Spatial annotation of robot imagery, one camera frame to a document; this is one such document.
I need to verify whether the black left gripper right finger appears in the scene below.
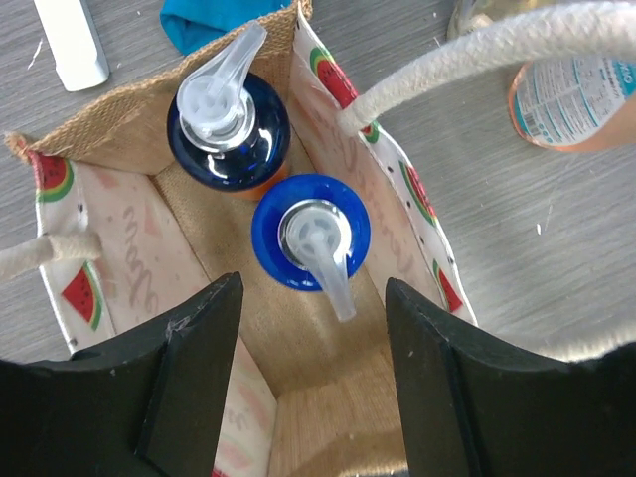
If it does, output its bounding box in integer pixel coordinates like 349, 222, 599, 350
386, 278, 635, 476

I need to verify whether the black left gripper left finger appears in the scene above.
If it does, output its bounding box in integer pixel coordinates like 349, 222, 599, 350
1, 273, 243, 476

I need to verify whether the burlap canvas tote bag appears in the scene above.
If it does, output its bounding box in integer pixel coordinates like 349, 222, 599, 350
1, 1, 635, 476

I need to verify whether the blue pump bottle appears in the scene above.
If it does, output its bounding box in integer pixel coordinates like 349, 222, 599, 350
250, 173, 371, 322

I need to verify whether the dark pump bottle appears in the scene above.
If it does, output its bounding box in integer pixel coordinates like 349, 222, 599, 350
167, 20, 291, 202

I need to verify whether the pink cap peach bottle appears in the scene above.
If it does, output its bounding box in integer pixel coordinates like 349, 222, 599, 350
508, 56, 635, 152

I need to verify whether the teal t-shirt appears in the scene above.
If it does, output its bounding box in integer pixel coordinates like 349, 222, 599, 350
160, 0, 291, 56

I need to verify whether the metal clothes rack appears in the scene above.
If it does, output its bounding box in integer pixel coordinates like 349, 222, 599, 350
34, 0, 110, 92

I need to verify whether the clear amber bottle white cap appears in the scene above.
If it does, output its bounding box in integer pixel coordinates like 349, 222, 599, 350
446, 0, 557, 41

